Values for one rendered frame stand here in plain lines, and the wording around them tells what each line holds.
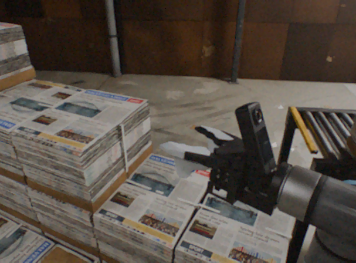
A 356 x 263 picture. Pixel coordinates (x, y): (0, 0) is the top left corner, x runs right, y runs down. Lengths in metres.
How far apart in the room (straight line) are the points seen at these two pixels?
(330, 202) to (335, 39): 4.16
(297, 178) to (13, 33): 1.21
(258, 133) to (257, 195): 0.10
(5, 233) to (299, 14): 3.96
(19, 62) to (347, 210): 1.28
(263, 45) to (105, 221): 3.71
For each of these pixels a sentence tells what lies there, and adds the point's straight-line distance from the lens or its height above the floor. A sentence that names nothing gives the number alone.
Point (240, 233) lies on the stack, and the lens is 0.91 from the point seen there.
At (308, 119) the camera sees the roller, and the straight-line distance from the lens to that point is 1.66.
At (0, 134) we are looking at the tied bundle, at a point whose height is 1.04.
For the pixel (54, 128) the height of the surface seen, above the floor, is 1.07.
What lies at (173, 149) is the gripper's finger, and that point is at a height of 1.24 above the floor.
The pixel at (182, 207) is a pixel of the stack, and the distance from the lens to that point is 0.96.
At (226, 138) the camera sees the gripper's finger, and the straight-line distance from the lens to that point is 0.53.
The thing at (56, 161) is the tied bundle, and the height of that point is 1.01.
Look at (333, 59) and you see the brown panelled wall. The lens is 4.62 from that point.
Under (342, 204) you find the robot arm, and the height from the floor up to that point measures 1.24.
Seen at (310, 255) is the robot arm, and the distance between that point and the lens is 0.52.
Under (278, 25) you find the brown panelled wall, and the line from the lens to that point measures 4.30.
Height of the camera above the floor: 1.52
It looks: 31 degrees down
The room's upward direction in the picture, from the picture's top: straight up
